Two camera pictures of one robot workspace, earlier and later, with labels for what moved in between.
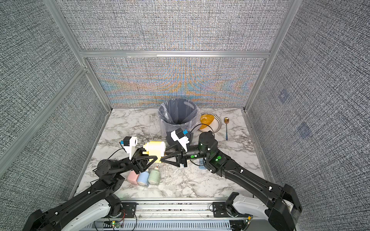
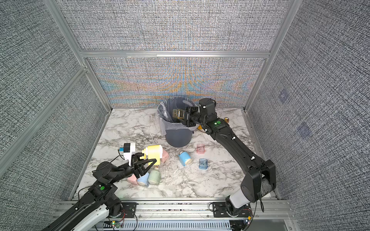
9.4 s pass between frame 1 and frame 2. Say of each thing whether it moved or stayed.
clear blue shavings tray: stayed
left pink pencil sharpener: stayed
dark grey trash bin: stayed
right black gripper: moved
